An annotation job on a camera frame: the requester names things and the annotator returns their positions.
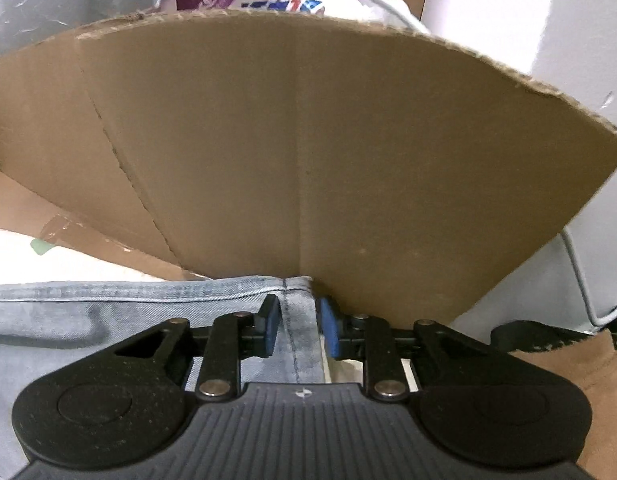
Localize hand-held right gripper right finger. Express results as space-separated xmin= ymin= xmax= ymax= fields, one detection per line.
xmin=315 ymin=297 xmax=494 ymax=402

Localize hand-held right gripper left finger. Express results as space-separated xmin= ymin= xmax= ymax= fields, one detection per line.
xmin=113 ymin=294 xmax=282 ymax=402

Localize blue denim jeans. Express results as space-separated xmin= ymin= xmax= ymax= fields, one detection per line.
xmin=0 ymin=275 xmax=324 ymax=466

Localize brown cardboard sheet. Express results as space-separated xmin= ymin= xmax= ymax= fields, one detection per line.
xmin=0 ymin=7 xmax=617 ymax=326

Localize cream bear print bedsheet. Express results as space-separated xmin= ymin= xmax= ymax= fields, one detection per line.
xmin=0 ymin=227 xmax=419 ymax=393

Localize brown cloth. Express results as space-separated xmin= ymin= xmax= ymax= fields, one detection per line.
xmin=508 ymin=330 xmax=617 ymax=480

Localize grey padded panel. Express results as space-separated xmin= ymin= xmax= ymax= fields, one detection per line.
xmin=0 ymin=0 xmax=159 ymax=58

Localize white cable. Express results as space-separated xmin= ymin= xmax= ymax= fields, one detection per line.
xmin=348 ymin=0 xmax=617 ymax=333

